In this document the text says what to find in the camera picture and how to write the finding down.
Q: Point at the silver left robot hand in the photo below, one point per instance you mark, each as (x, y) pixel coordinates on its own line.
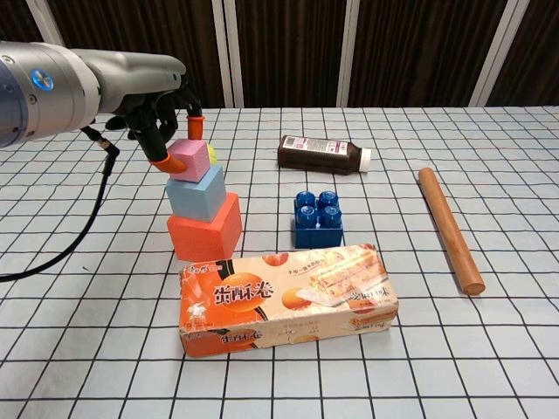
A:
(140, 78)

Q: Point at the small pink foam cube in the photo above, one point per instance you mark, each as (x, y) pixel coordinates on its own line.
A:
(194, 161)

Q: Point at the medium blue foam cube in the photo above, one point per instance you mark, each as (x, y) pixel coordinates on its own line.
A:
(196, 198)

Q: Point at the yellow tennis ball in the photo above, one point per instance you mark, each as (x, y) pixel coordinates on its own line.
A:
(213, 155)

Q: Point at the dark folding screen white frames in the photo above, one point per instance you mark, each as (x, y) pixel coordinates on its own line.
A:
(284, 52)

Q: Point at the large orange foam cube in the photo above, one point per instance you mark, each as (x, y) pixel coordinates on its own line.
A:
(196, 240)

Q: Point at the brown bottle white cap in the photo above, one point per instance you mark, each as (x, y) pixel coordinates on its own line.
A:
(314, 157)

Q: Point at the blue studded toy brick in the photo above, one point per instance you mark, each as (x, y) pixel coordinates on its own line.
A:
(316, 235)

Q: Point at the orange egg roll box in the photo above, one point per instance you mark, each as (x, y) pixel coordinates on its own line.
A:
(262, 305)

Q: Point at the wooden rolling pin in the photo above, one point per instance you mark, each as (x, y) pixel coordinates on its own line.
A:
(445, 227)

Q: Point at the checked light blue tablecloth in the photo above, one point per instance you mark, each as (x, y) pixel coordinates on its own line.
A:
(480, 349)

